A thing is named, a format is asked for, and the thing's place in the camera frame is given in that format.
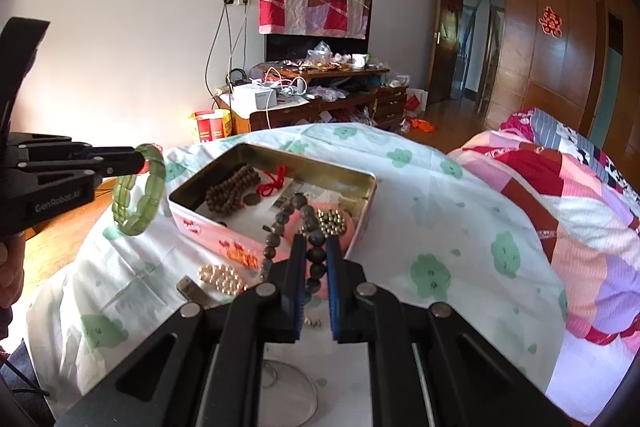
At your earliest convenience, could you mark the dark stone bead bracelet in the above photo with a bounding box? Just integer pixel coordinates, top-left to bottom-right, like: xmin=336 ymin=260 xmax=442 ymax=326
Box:
xmin=259 ymin=193 xmax=328 ymax=283

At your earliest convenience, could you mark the orange plastic bag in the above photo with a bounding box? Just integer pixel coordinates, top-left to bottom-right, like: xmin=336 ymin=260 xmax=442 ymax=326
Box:
xmin=402 ymin=117 xmax=435 ymax=134

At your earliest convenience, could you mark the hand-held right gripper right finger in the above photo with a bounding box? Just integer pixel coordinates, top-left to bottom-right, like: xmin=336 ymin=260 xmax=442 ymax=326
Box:
xmin=325 ymin=237 xmax=573 ymax=427

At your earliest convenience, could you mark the black television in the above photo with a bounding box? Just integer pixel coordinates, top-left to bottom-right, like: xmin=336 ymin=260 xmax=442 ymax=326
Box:
xmin=265 ymin=32 xmax=371 ymax=65

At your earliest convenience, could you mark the black power cable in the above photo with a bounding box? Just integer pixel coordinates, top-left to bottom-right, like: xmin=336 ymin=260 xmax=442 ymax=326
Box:
xmin=205 ymin=4 xmax=248 ymax=98

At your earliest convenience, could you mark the pink patchwork quilt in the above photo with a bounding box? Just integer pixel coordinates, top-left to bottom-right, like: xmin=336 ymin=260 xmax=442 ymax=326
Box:
xmin=447 ymin=107 xmax=640 ymax=425

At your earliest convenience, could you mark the white shopping bag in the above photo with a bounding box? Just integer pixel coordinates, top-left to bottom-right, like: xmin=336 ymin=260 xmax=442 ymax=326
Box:
xmin=405 ymin=88 xmax=428 ymax=118

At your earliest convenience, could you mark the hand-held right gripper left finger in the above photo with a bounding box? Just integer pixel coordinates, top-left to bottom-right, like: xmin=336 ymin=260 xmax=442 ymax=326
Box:
xmin=65 ymin=234 xmax=308 ymax=427

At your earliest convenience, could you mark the white cardboard box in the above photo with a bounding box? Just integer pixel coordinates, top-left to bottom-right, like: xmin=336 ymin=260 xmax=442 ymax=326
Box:
xmin=231 ymin=84 xmax=277 ymax=116

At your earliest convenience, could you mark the brown wooden tv cabinet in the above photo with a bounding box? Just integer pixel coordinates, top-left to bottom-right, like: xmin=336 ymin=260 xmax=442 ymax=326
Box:
xmin=215 ymin=62 xmax=408 ymax=132

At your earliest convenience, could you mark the clear bag of snacks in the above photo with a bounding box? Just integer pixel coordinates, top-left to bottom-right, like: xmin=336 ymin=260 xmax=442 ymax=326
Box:
xmin=306 ymin=41 xmax=333 ymax=62

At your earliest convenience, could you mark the pearl bead bracelet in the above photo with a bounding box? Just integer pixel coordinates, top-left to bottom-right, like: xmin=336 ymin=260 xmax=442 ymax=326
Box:
xmin=197 ymin=264 xmax=247 ymax=295

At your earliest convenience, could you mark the red and pink cover cloth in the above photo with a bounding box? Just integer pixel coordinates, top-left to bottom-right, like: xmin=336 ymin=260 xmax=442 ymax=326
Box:
xmin=259 ymin=0 xmax=373 ymax=40

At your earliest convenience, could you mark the red and yellow paper bag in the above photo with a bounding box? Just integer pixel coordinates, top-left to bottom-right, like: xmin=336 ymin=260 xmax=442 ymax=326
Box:
xmin=189 ymin=108 xmax=235 ymax=144

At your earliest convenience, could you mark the brown wooden door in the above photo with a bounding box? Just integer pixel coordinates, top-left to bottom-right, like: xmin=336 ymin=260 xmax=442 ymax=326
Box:
xmin=426 ymin=0 xmax=506 ymax=118

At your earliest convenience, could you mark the green jade bracelet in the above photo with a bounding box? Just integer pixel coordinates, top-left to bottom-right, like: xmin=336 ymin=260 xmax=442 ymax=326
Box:
xmin=112 ymin=143 xmax=167 ymax=238

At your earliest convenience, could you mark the red knotted cord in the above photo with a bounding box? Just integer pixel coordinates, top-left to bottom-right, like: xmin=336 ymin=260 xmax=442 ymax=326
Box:
xmin=257 ymin=164 xmax=292 ymax=198

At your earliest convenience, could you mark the gold metal bead bracelet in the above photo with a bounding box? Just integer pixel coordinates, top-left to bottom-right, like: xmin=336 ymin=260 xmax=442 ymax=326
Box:
xmin=315 ymin=208 xmax=347 ymax=238

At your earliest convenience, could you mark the brown wooden bead bracelet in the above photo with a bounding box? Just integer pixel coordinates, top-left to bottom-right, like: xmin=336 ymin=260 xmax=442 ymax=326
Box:
xmin=204 ymin=164 xmax=261 ymax=212

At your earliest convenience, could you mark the red paper wall sticker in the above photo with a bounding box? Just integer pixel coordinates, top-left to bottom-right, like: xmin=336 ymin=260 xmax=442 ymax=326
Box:
xmin=539 ymin=5 xmax=565 ymax=36

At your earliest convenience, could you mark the brown wooden wardrobe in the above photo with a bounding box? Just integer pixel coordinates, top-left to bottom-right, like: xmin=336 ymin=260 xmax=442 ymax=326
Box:
xmin=432 ymin=0 xmax=640 ymax=168

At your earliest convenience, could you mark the white tablecloth with green clouds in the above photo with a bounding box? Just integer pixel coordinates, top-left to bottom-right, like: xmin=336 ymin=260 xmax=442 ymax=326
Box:
xmin=25 ymin=123 xmax=568 ymax=427

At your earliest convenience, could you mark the person's left hand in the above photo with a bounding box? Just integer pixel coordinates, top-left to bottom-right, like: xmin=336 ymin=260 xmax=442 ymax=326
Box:
xmin=0 ymin=238 xmax=26 ymax=308

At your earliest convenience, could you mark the pink tin box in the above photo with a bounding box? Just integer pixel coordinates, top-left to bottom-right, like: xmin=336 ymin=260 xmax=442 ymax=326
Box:
xmin=167 ymin=143 xmax=378 ymax=268

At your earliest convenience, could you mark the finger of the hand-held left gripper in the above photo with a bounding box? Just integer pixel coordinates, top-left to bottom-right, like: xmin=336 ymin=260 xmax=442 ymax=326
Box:
xmin=90 ymin=146 xmax=151 ymax=180

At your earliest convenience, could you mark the pink round dish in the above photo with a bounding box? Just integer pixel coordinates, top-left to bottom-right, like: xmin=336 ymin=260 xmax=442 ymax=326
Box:
xmin=270 ymin=204 xmax=358 ymax=298

